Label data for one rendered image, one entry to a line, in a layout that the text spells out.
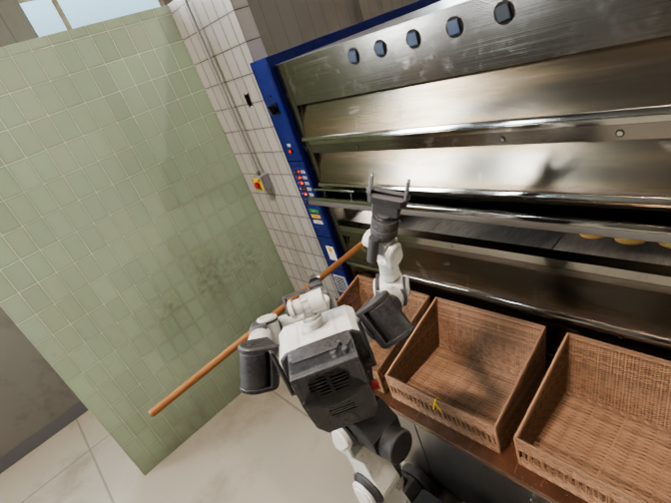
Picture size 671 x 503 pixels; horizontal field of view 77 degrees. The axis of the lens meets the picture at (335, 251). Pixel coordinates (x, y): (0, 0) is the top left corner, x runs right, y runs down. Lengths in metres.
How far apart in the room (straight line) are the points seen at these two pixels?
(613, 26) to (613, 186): 0.44
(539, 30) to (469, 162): 0.51
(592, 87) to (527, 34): 0.24
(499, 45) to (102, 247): 2.32
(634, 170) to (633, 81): 0.25
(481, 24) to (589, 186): 0.61
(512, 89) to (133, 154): 2.14
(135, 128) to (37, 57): 0.55
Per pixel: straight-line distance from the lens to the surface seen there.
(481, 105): 1.60
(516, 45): 1.51
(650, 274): 1.69
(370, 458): 1.73
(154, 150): 2.89
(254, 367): 1.34
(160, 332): 3.07
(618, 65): 1.45
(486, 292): 2.00
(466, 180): 1.74
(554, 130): 1.53
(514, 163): 1.64
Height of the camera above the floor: 2.15
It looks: 26 degrees down
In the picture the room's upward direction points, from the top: 20 degrees counter-clockwise
